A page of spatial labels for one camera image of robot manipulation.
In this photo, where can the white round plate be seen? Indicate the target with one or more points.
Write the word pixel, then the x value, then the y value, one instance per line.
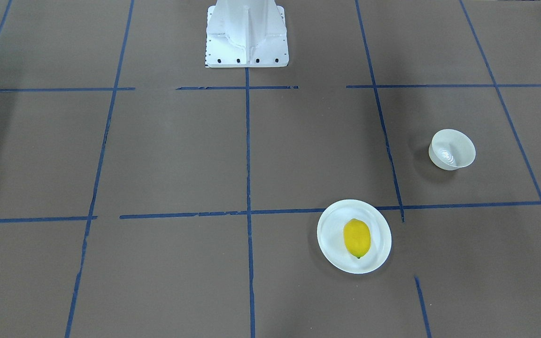
pixel 330 236

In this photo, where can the yellow lemon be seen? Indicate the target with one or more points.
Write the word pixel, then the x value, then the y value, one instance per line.
pixel 357 238

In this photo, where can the white plastic bowl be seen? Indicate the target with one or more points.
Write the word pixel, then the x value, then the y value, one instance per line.
pixel 451 150

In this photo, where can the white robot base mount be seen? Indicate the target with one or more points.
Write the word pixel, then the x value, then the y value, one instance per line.
pixel 246 33

